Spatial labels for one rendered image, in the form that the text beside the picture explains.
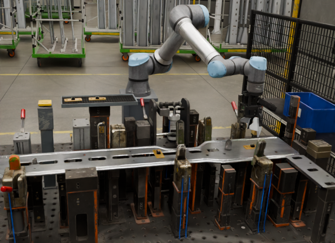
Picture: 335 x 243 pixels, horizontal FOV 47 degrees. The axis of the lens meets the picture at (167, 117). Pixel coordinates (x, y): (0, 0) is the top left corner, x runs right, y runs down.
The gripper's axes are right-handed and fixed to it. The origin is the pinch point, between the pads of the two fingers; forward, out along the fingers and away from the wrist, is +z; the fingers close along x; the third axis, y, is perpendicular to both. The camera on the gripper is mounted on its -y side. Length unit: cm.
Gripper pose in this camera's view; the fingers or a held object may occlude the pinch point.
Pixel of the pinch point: (253, 131)
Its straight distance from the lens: 189.2
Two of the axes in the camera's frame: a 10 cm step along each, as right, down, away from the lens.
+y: -9.7, 0.6, -2.5
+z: -0.3, 9.4, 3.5
